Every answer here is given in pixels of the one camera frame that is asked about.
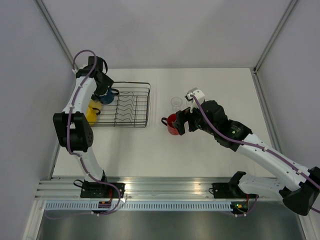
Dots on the red mug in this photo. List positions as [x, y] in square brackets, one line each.
[169, 123]

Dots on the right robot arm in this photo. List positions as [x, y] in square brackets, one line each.
[293, 184]

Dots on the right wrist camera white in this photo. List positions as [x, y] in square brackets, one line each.
[198, 94]

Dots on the aluminium frame post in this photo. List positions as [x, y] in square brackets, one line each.
[275, 34]
[56, 33]

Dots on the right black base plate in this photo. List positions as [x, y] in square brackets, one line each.
[222, 190]

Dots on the aluminium front rail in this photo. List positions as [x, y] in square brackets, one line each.
[136, 188]

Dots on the left aluminium frame post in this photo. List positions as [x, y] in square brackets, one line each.
[56, 33]

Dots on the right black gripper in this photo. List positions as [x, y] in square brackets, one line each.
[185, 115]

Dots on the white slotted cable duct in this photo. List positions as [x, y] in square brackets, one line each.
[224, 206]

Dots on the pale yellow mug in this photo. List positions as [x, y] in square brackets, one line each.
[95, 104]

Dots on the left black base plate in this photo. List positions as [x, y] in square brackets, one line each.
[94, 190]

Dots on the right aluminium frame post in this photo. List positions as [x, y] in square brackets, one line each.
[275, 34]

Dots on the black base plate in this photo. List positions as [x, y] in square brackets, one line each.
[222, 190]
[94, 190]

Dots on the clear glass cup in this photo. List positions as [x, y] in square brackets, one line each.
[188, 104]
[176, 104]

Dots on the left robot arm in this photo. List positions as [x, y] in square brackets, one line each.
[75, 133]

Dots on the blue mug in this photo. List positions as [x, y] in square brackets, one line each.
[109, 96]

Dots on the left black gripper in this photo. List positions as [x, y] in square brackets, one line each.
[107, 83]

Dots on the black wire dish rack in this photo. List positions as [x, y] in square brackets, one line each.
[129, 108]

